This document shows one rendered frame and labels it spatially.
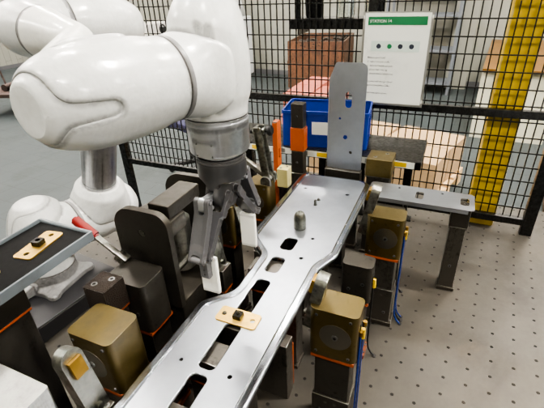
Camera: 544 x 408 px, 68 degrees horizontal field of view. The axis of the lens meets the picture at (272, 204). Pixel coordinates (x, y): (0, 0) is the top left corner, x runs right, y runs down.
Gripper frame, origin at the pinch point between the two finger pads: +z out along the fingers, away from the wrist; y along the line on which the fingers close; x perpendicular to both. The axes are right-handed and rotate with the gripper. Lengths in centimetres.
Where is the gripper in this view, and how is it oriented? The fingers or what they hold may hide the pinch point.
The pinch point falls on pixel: (231, 261)
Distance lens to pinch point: 70.7
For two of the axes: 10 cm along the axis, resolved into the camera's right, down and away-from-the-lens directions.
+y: -4.0, 4.6, -7.9
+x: 9.2, 1.6, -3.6
